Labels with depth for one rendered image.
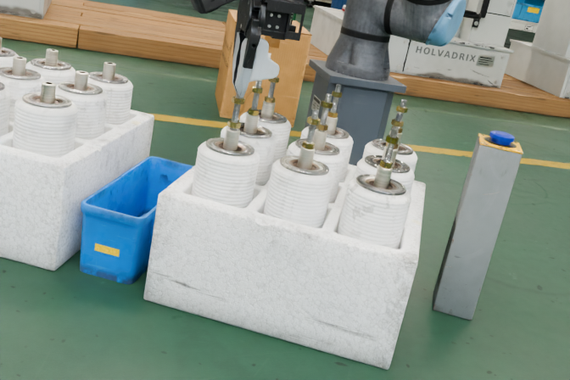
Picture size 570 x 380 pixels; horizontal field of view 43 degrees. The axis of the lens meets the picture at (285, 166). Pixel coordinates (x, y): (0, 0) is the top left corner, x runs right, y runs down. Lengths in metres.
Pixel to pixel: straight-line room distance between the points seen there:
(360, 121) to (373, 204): 0.64
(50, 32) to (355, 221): 2.08
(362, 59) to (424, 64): 1.72
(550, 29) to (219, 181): 3.01
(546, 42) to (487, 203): 2.71
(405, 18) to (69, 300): 0.91
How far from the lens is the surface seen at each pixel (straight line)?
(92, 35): 2.95
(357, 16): 1.65
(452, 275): 1.29
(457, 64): 3.42
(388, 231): 1.06
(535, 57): 3.96
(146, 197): 1.44
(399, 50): 3.29
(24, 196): 1.19
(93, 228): 1.18
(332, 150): 1.19
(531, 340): 1.34
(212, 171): 1.07
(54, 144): 1.19
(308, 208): 1.06
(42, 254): 1.21
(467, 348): 1.24
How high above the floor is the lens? 0.57
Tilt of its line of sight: 18 degrees down
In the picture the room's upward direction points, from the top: 11 degrees clockwise
